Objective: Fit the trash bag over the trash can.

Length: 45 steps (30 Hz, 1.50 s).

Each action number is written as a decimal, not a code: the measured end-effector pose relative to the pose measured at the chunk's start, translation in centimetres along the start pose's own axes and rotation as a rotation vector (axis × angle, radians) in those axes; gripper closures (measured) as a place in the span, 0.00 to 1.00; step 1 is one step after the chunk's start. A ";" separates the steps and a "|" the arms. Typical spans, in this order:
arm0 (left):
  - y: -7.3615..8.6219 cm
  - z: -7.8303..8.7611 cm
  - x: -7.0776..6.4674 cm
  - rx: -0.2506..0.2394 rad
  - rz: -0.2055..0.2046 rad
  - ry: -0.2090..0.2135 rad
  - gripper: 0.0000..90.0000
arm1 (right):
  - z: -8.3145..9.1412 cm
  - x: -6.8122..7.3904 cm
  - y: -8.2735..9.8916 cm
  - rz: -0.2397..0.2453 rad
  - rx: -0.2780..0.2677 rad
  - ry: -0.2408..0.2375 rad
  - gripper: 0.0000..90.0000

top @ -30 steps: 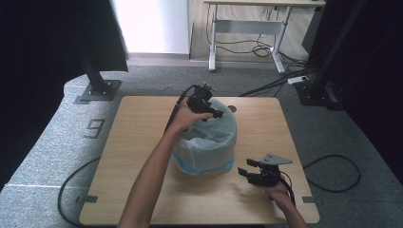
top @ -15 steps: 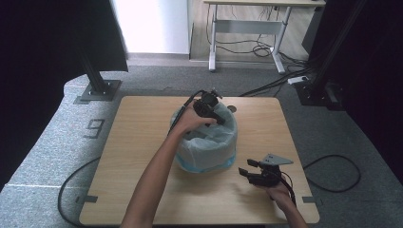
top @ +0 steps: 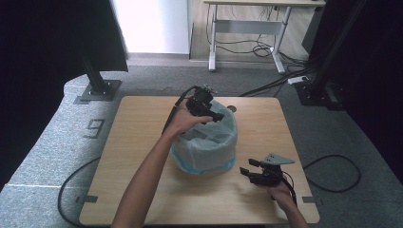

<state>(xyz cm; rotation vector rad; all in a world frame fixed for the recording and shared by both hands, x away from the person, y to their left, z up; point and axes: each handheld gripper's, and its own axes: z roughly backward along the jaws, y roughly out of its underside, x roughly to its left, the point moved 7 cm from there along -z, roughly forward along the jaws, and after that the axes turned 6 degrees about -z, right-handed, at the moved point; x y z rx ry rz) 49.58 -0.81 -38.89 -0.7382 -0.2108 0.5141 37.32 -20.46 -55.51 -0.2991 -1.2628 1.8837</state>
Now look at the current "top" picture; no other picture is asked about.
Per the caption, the black stand with grey base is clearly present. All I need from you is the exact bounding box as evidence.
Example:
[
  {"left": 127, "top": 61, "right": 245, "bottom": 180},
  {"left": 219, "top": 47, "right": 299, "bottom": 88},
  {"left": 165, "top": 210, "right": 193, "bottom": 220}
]
[{"left": 75, "top": 47, "right": 123, "bottom": 103}]

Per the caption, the white power strip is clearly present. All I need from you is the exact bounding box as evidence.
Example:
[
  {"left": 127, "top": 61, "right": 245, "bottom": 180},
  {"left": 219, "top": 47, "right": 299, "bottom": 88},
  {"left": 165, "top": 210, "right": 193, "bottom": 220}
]
[{"left": 287, "top": 75, "right": 310, "bottom": 86}]

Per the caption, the grey trash bin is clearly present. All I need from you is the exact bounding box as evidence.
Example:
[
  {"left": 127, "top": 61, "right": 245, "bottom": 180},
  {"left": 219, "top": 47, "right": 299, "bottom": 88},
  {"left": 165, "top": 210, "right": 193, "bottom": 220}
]
[{"left": 171, "top": 103, "right": 239, "bottom": 175}]

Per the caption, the person's right hand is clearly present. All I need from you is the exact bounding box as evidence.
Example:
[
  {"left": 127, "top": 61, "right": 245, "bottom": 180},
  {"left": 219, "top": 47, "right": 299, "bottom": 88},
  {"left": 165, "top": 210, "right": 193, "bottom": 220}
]
[{"left": 258, "top": 181, "right": 295, "bottom": 213}]

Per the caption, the black looped floor cable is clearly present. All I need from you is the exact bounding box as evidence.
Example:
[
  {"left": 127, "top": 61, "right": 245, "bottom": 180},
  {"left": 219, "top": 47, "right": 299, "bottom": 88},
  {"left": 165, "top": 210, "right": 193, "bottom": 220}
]
[{"left": 302, "top": 154, "right": 362, "bottom": 194}]

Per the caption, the hand-held gripper black cable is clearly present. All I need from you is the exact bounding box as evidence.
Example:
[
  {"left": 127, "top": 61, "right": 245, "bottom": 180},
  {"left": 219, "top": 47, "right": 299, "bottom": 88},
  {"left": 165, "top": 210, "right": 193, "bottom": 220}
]
[
  {"left": 280, "top": 170, "right": 299, "bottom": 207},
  {"left": 161, "top": 85, "right": 201, "bottom": 136}
]

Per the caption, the person's left hand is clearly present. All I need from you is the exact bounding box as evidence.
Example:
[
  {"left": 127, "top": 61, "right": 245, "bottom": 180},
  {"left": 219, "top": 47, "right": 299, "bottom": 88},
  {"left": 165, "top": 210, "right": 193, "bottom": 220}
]
[{"left": 163, "top": 98, "right": 214, "bottom": 138}]

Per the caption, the right hand-held gripper black cable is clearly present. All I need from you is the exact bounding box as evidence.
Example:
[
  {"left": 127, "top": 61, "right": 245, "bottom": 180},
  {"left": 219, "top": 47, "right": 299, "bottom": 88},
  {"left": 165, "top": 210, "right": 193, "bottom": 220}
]
[{"left": 280, "top": 170, "right": 299, "bottom": 207}]

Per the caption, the black curtain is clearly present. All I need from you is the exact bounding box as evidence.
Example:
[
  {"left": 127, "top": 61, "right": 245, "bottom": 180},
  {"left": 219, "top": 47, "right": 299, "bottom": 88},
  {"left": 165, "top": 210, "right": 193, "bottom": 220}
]
[
  {"left": 302, "top": 0, "right": 403, "bottom": 176},
  {"left": 0, "top": 0, "right": 129, "bottom": 191}
]

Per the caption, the left hand-held gripper black cable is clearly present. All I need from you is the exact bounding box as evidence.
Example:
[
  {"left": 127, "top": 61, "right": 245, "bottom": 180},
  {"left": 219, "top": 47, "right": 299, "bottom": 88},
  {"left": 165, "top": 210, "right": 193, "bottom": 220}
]
[{"left": 161, "top": 85, "right": 201, "bottom": 136}]

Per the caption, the translucent white blue-edged plastic bag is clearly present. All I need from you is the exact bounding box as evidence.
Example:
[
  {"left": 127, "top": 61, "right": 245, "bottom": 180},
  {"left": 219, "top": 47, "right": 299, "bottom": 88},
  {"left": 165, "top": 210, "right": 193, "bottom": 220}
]
[{"left": 169, "top": 99, "right": 240, "bottom": 176}]

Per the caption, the bundle of black cables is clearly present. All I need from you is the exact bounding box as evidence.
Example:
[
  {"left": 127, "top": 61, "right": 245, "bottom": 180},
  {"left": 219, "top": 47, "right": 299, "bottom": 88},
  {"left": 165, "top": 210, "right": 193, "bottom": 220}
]
[{"left": 206, "top": 4, "right": 317, "bottom": 98}]

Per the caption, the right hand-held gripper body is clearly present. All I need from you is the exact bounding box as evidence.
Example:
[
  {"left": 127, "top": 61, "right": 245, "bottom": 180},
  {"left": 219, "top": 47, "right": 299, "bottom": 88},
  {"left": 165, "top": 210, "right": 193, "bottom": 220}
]
[{"left": 249, "top": 153, "right": 296, "bottom": 188}]

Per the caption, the white metal desk frame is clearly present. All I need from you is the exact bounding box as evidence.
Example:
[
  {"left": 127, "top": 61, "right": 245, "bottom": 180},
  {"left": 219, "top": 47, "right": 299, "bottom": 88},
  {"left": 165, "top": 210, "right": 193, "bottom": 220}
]
[{"left": 202, "top": 0, "right": 327, "bottom": 75}]

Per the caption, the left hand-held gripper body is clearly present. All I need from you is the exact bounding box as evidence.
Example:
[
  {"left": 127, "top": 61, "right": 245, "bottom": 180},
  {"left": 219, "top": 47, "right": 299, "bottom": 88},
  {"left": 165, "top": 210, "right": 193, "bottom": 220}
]
[{"left": 185, "top": 84, "right": 220, "bottom": 118}]

